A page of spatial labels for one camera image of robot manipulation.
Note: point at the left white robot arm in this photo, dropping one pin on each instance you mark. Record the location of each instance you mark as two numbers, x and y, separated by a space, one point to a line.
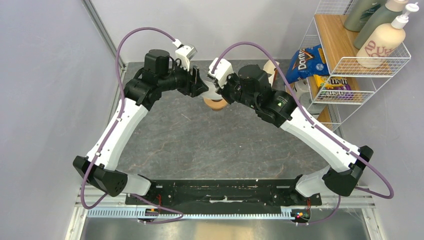
160 73

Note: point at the green bottle beige cap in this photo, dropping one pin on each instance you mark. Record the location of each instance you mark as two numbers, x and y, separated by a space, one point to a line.
385 14

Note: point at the yellow M&M's candy bag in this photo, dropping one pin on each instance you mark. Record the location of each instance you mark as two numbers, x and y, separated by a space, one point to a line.
333 88

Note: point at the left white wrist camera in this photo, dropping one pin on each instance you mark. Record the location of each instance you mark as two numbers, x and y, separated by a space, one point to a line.
184 52

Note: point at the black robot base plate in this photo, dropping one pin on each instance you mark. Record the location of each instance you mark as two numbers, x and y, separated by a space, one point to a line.
228 196

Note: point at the round wooden dripper stand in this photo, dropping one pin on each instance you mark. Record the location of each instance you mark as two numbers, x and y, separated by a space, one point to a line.
215 105

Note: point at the single white coffee filter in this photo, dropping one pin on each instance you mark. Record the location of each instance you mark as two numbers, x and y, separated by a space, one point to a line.
211 92

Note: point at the aluminium frame rail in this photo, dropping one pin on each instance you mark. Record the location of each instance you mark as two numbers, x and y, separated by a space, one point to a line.
120 207

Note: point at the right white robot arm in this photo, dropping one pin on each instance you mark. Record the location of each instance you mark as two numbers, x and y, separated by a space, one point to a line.
251 87

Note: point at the white wire shelf rack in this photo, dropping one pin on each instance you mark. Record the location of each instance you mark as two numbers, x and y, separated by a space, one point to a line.
326 29

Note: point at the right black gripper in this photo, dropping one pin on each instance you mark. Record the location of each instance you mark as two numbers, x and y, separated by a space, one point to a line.
223 91

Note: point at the blue Doritos chip bag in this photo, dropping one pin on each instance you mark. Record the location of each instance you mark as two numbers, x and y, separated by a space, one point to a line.
307 62

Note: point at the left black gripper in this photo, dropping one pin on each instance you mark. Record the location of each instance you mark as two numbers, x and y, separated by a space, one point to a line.
194 86

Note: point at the dark green bottle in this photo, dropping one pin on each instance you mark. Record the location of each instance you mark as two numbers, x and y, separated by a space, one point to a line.
360 13

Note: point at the cream pump lotion bottle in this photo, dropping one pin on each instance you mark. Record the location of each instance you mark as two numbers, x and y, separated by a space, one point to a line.
385 39

